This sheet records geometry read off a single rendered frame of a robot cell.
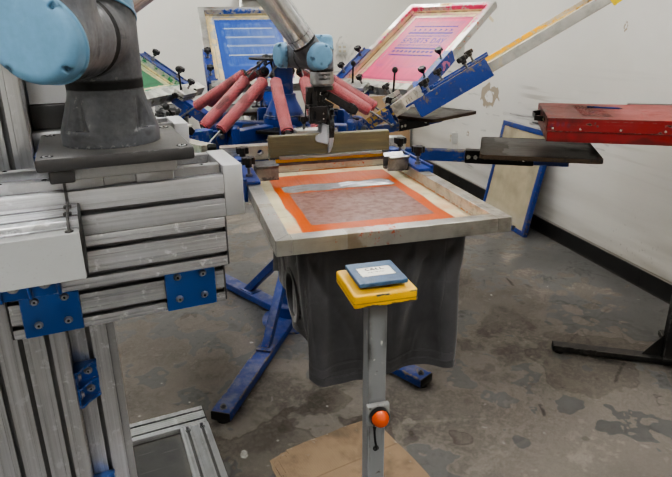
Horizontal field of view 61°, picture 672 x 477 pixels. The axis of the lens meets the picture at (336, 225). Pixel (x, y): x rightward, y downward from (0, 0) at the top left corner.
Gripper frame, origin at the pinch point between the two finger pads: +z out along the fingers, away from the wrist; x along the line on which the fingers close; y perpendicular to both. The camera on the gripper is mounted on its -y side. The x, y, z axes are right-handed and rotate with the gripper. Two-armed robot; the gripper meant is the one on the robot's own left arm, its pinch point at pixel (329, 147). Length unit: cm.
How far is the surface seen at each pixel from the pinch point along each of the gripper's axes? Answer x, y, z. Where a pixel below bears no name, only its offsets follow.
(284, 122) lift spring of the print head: -42.0, 7.2, -2.3
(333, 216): 41.3, 10.0, 10.0
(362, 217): 44.4, 2.9, 10.0
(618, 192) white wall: -89, -200, 57
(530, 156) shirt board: -10, -83, 11
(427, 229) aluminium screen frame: 64, -7, 8
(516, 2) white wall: -217, -200, -52
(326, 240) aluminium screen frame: 64, 18, 8
